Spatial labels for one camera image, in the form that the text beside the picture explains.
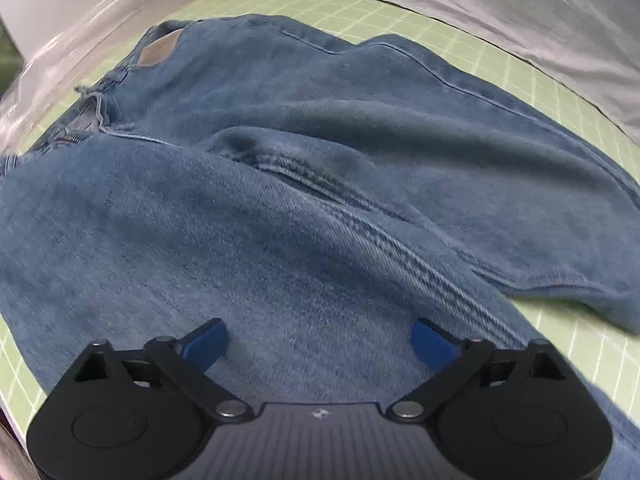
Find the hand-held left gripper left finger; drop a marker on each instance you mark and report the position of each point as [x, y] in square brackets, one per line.
[206, 344]

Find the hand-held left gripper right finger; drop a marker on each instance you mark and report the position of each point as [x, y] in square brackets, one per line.
[432, 342]

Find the blue denim jeans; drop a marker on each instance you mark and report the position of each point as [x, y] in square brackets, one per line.
[300, 200]

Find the green grid cutting mat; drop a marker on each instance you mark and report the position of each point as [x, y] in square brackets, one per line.
[505, 70]

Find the clear plastic sheet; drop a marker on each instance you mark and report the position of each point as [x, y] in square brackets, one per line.
[65, 50]

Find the grey cloth with carrot print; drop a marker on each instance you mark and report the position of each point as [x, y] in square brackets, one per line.
[500, 5]

